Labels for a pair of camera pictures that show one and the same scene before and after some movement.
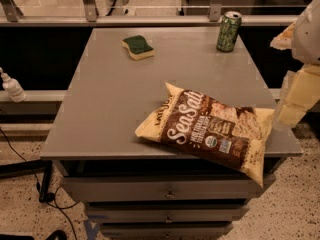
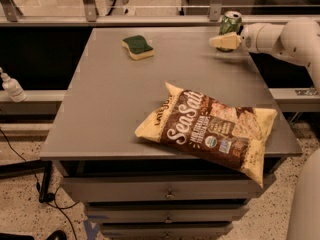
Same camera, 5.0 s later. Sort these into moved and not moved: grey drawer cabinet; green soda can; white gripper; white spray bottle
Moved: white gripper
Not moved: green soda can; white spray bottle; grey drawer cabinet
